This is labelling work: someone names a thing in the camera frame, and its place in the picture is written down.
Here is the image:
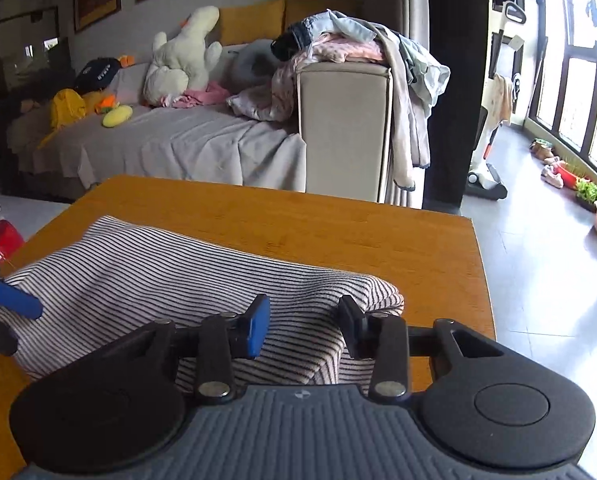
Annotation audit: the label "striped knit garment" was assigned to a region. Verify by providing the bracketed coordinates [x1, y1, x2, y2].
[0, 216, 404, 385]

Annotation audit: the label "pile of clothes on armrest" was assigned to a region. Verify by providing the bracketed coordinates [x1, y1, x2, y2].
[228, 10, 451, 202]

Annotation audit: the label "yellow plush toy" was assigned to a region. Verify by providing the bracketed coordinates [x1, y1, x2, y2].
[37, 89, 104, 148]

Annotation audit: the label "white upright vacuum cleaner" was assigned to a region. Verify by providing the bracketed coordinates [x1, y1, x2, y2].
[465, 0, 527, 200]

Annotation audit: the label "beige sofa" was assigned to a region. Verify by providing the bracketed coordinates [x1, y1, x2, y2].
[7, 64, 425, 208]

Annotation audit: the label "small yellow-green plush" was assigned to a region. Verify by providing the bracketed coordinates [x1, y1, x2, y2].
[102, 105, 132, 128]

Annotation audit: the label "orange plush toy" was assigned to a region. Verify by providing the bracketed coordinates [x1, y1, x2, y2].
[94, 94, 120, 115]

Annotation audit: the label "black cap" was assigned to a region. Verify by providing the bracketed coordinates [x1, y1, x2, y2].
[74, 58, 122, 94]

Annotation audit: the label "red bowl on floor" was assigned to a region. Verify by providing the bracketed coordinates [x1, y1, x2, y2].
[555, 162, 579, 190]

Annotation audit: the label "pink garment on sofa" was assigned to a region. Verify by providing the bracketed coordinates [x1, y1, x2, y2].
[160, 81, 230, 108]

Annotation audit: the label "green plant tray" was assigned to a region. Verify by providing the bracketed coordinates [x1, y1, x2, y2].
[575, 178, 597, 212]

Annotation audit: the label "grey neck pillow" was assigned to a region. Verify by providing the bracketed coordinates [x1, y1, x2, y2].
[229, 39, 282, 92]

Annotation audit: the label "white plush duck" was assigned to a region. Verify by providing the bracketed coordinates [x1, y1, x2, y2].
[143, 6, 222, 106]

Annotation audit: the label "yellow cushion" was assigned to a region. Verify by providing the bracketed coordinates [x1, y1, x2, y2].
[283, 0, 364, 29]
[219, 0, 285, 46]

